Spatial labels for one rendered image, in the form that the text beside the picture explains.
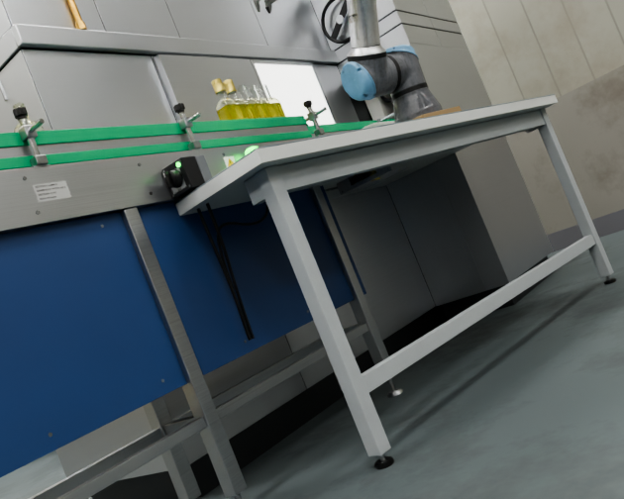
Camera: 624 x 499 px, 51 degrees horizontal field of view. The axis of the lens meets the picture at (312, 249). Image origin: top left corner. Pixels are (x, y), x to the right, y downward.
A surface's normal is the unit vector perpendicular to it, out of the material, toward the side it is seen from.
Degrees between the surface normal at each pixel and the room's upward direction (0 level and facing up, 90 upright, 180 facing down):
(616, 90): 90
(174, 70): 90
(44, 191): 90
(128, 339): 90
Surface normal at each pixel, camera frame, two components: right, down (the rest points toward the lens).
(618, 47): -0.66, 0.24
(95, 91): 0.73, -0.32
